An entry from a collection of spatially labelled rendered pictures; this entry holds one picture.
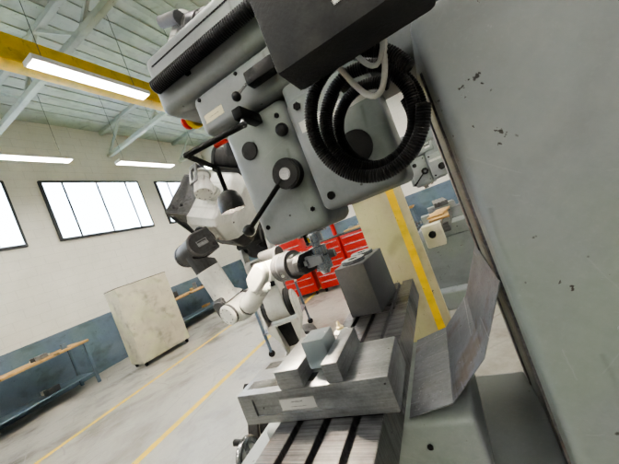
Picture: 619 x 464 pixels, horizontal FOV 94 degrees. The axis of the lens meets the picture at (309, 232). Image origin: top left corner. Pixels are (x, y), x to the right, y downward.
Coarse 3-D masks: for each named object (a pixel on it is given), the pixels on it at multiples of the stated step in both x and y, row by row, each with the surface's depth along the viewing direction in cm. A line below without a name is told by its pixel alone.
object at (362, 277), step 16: (352, 256) 115; (368, 256) 107; (336, 272) 106; (352, 272) 103; (368, 272) 102; (384, 272) 114; (352, 288) 104; (368, 288) 101; (384, 288) 109; (352, 304) 105; (368, 304) 102; (384, 304) 104
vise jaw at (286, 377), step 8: (296, 344) 71; (296, 352) 66; (288, 360) 63; (296, 360) 62; (304, 360) 61; (280, 368) 60; (288, 368) 59; (296, 368) 58; (304, 368) 60; (280, 376) 59; (288, 376) 59; (296, 376) 58; (304, 376) 59; (280, 384) 60; (288, 384) 59; (296, 384) 58; (304, 384) 58
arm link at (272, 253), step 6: (276, 246) 91; (264, 252) 94; (270, 252) 91; (276, 252) 90; (282, 252) 92; (258, 258) 96; (264, 258) 94; (270, 258) 93; (270, 264) 88; (270, 270) 90; (270, 276) 90; (276, 276) 87
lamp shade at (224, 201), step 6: (222, 192) 82; (228, 192) 81; (234, 192) 82; (222, 198) 81; (228, 198) 80; (234, 198) 81; (240, 198) 83; (222, 204) 81; (228, 204) 80; (234, 204) 81; (240, 204) 82; (222, 210) 81; (228, 210) 87; (234, 210) 87
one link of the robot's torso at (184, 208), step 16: (224, 176) 119; (240, 176) 120; (176, 192) 122; (192, 192) 119; (240, 192) 117; (176, 208) 118; (192, 208) 115; (208, 208) 113; (192, 224) 114; (208, 224) 111; (224, 224) 111; (240, 224) 119; (256, 224) 132; (224, 240) 126; (240, 240) 127
